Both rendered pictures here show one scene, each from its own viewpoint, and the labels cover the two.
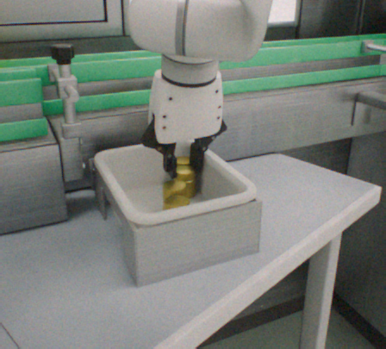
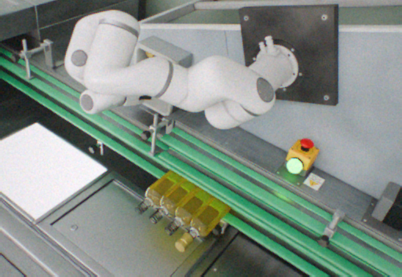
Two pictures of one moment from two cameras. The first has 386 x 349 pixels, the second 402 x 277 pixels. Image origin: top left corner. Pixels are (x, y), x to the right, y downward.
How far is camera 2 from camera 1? 0.91 m
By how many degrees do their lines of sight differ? 22
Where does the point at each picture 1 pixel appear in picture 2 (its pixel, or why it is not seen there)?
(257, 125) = not seen: hidden behind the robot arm
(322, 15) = (18, 118)
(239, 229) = (151, 41)
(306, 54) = (57, 93)
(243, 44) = not seen: hidden behind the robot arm
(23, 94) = (169, 138)
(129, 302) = (197, 49)
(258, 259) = (155, 32)
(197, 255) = (169, 46)
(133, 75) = (129, 134)
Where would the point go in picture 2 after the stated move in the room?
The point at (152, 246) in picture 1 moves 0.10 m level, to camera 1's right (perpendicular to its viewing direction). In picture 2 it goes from (177, 56) to (156, 34)
